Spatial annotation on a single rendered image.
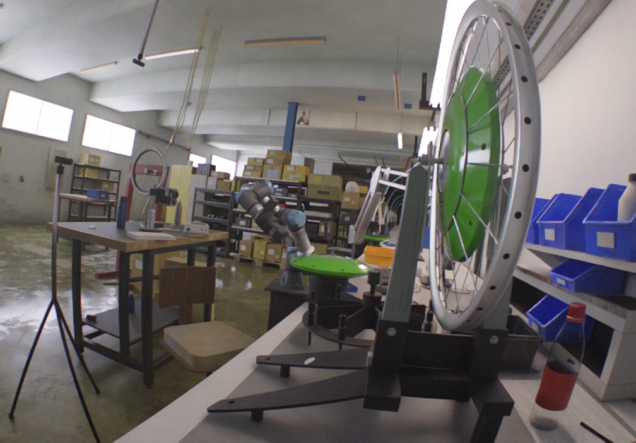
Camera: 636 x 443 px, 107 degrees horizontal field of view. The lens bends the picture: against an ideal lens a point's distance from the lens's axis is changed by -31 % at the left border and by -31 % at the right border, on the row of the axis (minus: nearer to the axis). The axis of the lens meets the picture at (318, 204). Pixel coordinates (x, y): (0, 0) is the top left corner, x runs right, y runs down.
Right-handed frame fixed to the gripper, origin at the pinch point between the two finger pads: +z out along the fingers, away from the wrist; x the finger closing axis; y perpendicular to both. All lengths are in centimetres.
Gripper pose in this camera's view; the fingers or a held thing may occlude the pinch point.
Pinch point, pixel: (297, 243)
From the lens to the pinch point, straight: 132.8
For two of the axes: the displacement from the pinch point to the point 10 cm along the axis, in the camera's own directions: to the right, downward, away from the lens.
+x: -2.9, -0.5, -9.5
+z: 7.1, 6.5, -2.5
